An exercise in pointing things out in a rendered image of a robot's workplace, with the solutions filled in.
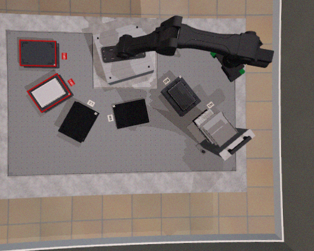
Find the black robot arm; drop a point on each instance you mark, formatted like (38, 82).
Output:
(241, 48)

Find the white rectangular plate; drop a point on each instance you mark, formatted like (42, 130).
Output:
(48, 93)

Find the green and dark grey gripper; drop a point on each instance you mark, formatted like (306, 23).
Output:
(229, 69)

